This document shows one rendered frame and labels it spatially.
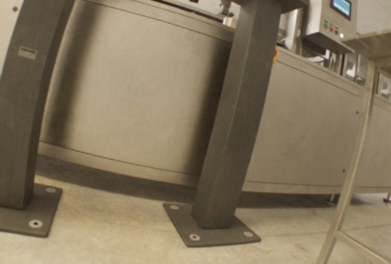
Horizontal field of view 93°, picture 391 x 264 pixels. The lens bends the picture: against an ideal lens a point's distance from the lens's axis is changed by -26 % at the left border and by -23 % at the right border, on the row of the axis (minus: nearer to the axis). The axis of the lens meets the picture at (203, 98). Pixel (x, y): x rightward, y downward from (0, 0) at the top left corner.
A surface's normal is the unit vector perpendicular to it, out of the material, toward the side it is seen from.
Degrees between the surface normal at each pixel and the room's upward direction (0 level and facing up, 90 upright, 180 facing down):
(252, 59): 90
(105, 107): 90
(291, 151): 90
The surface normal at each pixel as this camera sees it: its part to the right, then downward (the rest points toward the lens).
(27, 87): 0.40, 0.06
